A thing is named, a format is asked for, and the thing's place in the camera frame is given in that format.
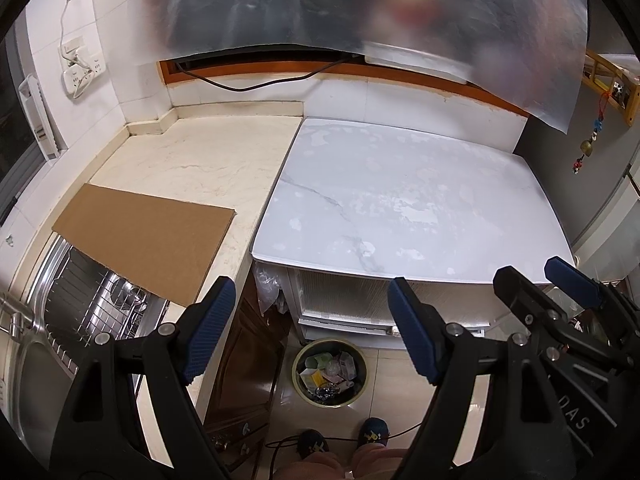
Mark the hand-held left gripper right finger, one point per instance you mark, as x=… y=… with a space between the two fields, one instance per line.
x=415 y=330

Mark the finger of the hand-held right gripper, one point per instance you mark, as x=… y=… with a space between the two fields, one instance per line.
x=575 y=282
x=515 y=287

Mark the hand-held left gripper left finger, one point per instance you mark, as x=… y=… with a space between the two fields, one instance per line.
x=210 y=330

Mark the round trash bin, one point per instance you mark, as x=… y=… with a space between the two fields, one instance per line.
x=352 y=391

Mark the brown wooden cabinet door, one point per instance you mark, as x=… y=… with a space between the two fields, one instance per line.
x=245 y=360

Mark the clear plastic bag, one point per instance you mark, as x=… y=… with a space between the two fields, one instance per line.
x=267 y=285

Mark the white printed packet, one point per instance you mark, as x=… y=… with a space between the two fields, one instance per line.
x=347 y=364

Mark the white ribbed cabinet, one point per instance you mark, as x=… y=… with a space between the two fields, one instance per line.
x=345 y=295

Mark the crumpled silver foil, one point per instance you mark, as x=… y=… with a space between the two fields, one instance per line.
x=325 y=394

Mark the person's right shoe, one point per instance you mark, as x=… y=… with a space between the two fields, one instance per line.
x=373 y=432

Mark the person's shoe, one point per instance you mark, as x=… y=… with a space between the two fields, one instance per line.
x=373 y=432
x=314 y=445

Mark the brown cardboard sheet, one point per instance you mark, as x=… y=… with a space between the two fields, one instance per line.
x=145 y=240

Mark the metal dish rack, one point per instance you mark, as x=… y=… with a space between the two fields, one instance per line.
x=95 y=285

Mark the person's feet in slippers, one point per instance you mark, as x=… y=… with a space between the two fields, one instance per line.
x=280 y=442

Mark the hanging bead charm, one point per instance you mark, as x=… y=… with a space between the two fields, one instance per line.
x=584 y=146

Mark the person's left shoe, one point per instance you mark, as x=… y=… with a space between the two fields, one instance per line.
x=314 y=445

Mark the person's left leg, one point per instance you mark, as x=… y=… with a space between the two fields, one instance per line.
x=310 y=467

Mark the stainless steel sink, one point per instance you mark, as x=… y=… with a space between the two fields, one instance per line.
x=35 y=385

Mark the white louvred window vent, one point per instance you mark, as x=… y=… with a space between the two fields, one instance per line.
x=40 y=120

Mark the white power strip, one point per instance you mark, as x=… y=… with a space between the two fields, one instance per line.
x=80 y=77

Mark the translucent plastic film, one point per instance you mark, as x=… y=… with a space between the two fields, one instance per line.
x=350 y=5

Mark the yellow wooden wall shelf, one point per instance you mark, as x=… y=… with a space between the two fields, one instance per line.
x=607 y=77

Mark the brown wooden window frame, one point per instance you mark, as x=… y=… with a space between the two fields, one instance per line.
x=167 y=72

